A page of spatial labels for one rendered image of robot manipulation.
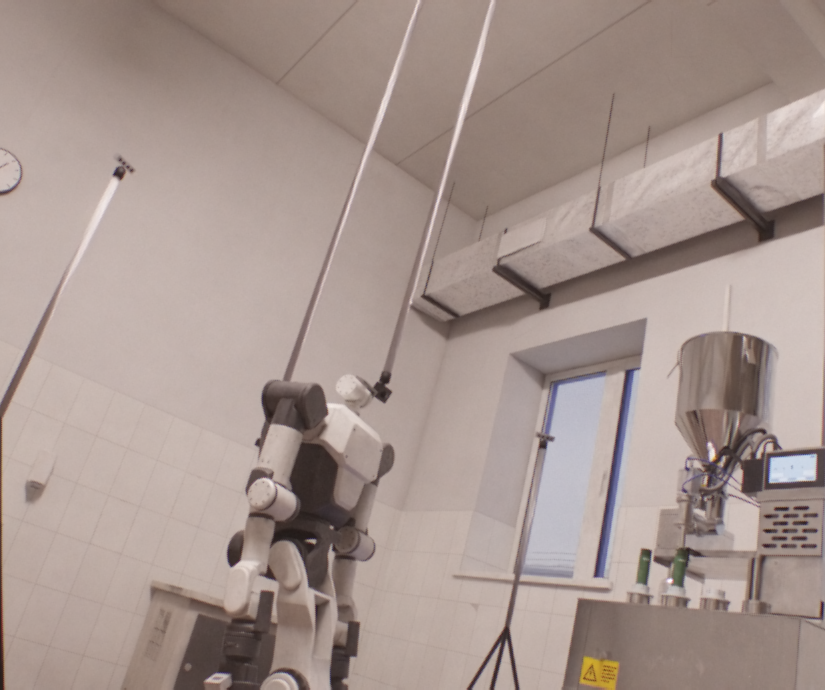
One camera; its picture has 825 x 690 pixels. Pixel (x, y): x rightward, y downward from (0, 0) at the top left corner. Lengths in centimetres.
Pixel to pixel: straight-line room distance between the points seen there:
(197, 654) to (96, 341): 197
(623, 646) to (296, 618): 80
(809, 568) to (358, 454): 115
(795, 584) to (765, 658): 30
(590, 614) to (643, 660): 20
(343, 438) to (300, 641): 53
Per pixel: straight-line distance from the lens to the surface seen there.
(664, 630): 181
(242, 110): 579
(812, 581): 191
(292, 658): 197
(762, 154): 407
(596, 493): 486
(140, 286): 501
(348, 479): 204
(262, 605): 181
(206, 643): 428
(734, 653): 171
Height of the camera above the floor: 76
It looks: 23 degrees up
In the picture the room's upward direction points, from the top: 16 degrees clockwise
